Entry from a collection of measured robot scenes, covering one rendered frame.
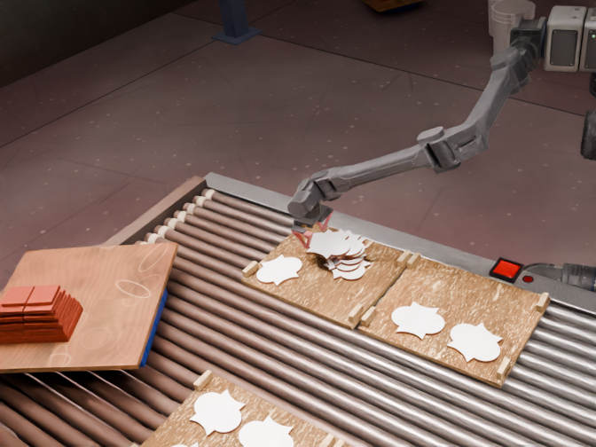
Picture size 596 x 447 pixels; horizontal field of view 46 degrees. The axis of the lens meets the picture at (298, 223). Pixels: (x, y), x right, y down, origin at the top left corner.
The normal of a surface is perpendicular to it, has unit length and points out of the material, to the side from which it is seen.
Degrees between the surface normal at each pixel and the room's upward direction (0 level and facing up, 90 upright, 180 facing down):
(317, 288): 0
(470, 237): 0
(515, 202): 0
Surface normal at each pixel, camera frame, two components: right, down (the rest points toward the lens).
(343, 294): -0.13, -0.80
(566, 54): -0.39, 0.59
